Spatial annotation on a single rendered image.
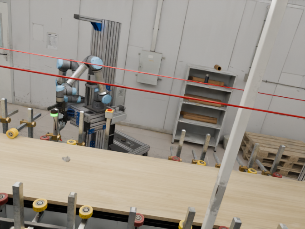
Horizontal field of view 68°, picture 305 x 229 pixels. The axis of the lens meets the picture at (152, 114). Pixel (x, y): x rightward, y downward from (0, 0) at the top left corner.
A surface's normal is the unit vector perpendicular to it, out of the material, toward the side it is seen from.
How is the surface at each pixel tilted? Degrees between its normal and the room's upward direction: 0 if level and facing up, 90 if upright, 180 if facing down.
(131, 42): 90
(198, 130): 90
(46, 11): 90
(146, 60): 90
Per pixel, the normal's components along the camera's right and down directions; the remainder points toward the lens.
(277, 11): -0.03, 0.33
